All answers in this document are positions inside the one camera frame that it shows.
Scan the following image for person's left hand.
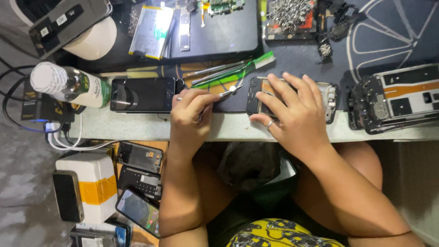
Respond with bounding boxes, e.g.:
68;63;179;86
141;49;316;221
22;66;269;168
170;89;222;146

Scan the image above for person's right hand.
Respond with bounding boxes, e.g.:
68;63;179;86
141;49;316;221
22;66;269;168
249;71;333;162

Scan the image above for silver metal tweezers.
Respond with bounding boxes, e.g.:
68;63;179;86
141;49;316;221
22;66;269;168
218;84;244;101

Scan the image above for phone frame with midplate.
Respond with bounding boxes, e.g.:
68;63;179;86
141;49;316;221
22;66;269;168
246;76;340;125

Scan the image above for thin metal spudger tool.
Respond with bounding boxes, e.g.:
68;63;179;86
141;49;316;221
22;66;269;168
186;60;246;78
191;67;242;86

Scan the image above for green clear toothbrush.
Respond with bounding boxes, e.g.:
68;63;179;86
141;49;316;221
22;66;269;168
191;51;276;89

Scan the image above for black smartphone with dark screen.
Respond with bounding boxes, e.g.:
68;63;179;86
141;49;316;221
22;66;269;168
110;77;186;114

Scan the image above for long narrow circuit board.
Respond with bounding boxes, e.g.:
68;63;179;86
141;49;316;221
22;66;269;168
179;6;191;52

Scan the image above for silver phone battery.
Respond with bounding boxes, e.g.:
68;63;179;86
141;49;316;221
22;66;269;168
128;5;175;61

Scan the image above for black plastic bag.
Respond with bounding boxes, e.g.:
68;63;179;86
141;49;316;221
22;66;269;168
217;142;298;206

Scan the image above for person's left leg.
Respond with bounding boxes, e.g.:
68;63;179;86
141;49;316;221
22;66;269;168
192;142;241;223

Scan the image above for person's leg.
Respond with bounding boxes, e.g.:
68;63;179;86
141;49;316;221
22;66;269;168
192;142;241;223
293;141;383;235

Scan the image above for green circuit board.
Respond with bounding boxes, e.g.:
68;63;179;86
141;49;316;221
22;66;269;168
205;0;246;16

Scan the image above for white paper roll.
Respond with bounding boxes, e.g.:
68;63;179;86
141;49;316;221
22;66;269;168
63;16;117;61

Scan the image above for white box with yellow tape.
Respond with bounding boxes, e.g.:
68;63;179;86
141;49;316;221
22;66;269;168
55;153;118;224

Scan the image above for clear bottle with white cap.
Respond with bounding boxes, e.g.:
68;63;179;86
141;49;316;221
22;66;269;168
30;61;112;109

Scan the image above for pile of small metal screws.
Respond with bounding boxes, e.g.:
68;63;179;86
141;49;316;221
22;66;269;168
265;0;318;41

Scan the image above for smartphone with lit screen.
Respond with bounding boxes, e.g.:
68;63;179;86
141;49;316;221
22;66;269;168
115;188;161;239

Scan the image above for grey phone back cover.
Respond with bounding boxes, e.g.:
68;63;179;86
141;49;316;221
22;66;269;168
29;0;113;60

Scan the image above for person's right leg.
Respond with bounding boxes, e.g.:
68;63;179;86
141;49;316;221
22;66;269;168
293;141;383;235

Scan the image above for black charger box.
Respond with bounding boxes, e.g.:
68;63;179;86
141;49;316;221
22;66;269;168
21;80;77;123

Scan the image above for yellow black patterned clothing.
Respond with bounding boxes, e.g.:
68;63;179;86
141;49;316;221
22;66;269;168
226;218;346;247

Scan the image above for heap of small black parts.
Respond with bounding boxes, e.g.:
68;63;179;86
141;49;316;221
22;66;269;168
316;0;360;63

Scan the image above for black phone with gold edge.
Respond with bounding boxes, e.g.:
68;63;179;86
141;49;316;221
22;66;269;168
52;170;85;223

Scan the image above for heap of phone parts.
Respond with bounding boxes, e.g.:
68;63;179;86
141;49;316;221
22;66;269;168
70;220;133;247

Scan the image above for large disassembled phone chassis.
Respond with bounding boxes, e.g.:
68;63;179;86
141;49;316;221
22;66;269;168
346;63;439;135

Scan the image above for dark blue patterned work mat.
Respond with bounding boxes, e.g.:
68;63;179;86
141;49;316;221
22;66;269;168
77;0;439;114

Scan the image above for grey bare phone frame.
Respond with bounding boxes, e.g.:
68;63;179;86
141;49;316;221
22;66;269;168
116;141;164;174

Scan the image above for black phone frame with parts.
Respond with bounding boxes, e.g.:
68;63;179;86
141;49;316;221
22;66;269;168
118;165;163;201

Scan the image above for white cable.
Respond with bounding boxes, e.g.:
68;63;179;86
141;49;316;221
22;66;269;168
45;113;119;152

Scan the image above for black cable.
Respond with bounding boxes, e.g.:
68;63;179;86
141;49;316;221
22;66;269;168
0;58;66;134

